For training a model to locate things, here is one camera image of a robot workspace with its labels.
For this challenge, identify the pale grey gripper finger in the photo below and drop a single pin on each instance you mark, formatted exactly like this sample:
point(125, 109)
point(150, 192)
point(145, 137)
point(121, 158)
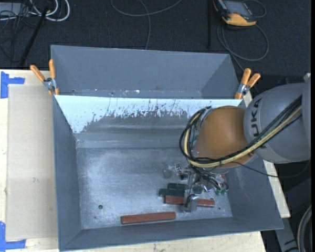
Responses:
point(168, 172)
point(190, 205)

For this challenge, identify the dark green flat block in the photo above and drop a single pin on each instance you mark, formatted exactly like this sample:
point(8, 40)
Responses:
point(172, 192)
point(176, 186)

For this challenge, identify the red-brown flat block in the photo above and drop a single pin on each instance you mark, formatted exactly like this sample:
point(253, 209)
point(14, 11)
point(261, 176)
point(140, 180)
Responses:
point(173, 200)
point(147, 217)

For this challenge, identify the grey metal bin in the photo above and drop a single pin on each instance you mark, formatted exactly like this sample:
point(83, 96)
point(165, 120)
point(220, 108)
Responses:
point(126, 172)

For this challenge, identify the pale wood flat board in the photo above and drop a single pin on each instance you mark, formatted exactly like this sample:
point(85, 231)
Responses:
point(29, 161)

